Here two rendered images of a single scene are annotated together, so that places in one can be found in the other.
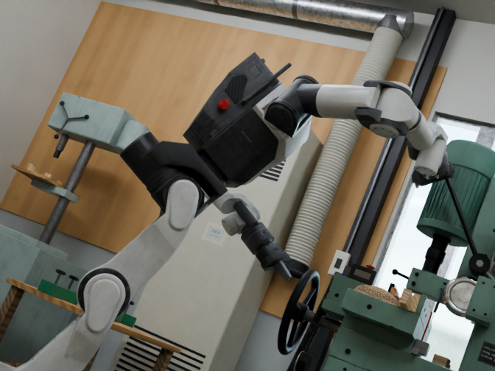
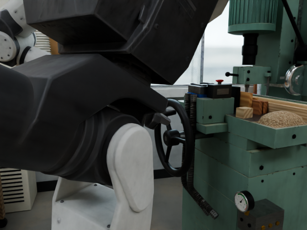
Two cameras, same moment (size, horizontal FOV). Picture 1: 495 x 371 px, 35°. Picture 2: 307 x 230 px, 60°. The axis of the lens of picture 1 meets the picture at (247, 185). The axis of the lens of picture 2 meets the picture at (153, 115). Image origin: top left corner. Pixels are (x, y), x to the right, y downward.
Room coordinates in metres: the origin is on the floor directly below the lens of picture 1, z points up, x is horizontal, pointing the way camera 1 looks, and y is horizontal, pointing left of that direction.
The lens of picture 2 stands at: (1.86, 0.39, 1.09)
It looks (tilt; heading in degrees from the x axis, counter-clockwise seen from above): 12 degrees down; 317
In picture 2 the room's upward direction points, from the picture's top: straight up
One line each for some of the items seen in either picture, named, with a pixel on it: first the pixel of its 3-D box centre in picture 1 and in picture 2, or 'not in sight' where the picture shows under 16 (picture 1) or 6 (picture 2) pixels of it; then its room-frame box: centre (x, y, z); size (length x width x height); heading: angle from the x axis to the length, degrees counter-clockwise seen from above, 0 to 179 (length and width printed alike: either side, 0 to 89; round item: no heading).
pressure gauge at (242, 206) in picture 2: (303, 366); (245, 203); (2.22, -0.35, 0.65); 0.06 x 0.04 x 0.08; 160
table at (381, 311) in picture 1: (373, 320); (225, 117); (2.42, -0.53, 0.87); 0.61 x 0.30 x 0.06; 160
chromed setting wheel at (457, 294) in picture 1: (464, 296); (297, 80); (2.23, -0.71, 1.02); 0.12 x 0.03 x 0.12; 70
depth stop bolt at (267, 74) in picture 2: (440, 297); (267, 83); (2.33, -0.67, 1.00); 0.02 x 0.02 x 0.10; 70
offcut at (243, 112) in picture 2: not in sight; (244, 112); (2.30, -0.46, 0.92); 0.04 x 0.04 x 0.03; 75
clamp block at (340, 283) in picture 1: (353, 297); (207, 107); (2.45, -0.45, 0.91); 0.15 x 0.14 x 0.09; 160
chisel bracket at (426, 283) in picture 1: (430, 288); (251, 76); (2.38, -0.65, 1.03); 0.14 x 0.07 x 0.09; 70
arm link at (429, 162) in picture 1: (426, 155); not in sight; (2.09, -0.43, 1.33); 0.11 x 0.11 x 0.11; 70
